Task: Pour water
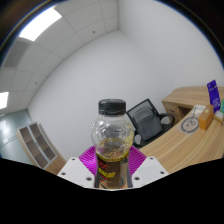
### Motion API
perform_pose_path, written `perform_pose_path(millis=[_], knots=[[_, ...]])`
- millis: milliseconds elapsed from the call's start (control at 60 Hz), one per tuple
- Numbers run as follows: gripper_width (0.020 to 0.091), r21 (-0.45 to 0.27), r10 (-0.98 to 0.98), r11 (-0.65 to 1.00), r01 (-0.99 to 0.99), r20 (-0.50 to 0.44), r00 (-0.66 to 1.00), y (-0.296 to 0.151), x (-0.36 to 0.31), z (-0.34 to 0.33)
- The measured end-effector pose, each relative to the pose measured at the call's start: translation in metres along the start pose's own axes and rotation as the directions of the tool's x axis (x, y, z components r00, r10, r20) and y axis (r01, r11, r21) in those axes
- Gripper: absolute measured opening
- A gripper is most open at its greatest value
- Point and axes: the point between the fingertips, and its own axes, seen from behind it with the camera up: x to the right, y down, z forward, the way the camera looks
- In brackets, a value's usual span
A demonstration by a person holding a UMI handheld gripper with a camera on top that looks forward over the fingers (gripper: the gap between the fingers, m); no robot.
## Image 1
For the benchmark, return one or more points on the clear bottle with black cap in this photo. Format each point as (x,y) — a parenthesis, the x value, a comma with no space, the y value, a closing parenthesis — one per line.
(112,133)

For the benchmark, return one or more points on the ceiling vent grille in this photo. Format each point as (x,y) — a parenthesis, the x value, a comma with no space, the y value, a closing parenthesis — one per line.
(15,54)

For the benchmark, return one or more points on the round grey patterned mat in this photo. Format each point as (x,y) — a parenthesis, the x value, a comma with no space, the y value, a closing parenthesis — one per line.
(190,125)

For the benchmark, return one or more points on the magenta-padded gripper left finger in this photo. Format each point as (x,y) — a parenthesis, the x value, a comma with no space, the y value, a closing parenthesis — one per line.
(76,170)

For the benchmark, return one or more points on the purple sign stand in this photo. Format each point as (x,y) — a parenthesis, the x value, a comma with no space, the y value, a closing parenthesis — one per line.
(213,95)

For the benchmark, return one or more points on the wooden side desk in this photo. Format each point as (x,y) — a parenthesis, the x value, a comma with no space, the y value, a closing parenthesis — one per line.
(180,100)

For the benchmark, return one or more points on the wooden shelf cabinet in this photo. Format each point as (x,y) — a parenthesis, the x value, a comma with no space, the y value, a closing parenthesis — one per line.
(40,146)

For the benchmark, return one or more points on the small yellow box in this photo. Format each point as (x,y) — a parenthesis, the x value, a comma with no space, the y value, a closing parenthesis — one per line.
(219,117)

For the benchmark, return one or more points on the grey mesh office chair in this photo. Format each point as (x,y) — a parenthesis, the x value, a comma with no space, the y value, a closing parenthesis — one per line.
(146,120)

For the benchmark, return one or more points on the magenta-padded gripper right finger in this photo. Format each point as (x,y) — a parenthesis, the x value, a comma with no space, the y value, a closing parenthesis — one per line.
(148,170)

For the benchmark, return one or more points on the wooden tissue box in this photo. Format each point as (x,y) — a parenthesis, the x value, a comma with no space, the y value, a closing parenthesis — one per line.
(206,117)

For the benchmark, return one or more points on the ceiling light panel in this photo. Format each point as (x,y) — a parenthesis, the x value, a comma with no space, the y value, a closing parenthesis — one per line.
(40,24)
(3,100)

